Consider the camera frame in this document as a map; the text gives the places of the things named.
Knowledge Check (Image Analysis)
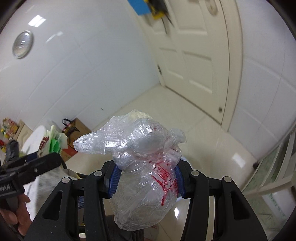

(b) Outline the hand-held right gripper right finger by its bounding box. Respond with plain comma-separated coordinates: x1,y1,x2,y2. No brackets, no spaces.
174,159,274,241

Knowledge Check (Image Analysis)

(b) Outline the red white snack wrapper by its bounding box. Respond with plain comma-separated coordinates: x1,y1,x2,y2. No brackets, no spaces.
38,136,52,156

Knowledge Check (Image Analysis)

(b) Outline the round metal wall plate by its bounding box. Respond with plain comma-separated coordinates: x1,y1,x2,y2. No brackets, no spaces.
12,31,33,59

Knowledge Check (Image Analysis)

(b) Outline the brown gift box black handle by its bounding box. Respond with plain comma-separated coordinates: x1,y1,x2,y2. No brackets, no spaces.
62,118,92,150

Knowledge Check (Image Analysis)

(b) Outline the white framed glass door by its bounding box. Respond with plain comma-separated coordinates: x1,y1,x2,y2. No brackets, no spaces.
242,126,296,232

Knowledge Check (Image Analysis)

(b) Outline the cream panel door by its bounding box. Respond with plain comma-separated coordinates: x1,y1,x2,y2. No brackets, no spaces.
136,0,245,132

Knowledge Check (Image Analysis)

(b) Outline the white fluffy table towel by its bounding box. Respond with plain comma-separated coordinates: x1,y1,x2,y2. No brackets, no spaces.
22,126,80,215

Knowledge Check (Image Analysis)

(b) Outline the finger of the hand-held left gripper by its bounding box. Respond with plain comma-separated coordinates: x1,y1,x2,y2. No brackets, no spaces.
4,140,19,166
14,152,62,184

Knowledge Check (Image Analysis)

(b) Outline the cream door handle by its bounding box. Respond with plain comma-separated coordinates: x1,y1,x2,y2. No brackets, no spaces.
206,0,219,15

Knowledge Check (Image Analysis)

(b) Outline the green serrated snack wrapper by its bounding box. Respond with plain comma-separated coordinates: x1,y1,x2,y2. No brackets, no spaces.
50,133,68,154

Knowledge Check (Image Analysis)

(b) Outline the red cardboard box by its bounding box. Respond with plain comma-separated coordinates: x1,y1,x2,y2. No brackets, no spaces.
60,147,79,161

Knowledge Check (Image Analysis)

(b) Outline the clear plastic bag red print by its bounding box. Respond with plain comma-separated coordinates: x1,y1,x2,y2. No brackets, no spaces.
73,110,187,232

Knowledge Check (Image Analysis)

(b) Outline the dark grey apron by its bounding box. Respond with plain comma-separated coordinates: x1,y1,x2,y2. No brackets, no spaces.
148,0,174,24

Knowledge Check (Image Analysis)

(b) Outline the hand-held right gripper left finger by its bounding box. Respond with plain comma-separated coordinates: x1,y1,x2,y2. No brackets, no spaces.
23,160,122,241

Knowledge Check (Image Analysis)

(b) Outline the blue apron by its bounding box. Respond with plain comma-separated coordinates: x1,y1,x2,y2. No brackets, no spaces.
128,0,154,16

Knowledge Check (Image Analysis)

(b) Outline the person's left hand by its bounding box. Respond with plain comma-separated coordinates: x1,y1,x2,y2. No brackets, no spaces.
0,193,31,235

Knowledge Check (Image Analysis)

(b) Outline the brown cardboard box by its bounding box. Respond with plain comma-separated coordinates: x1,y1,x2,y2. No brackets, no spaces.
0,117,33,153

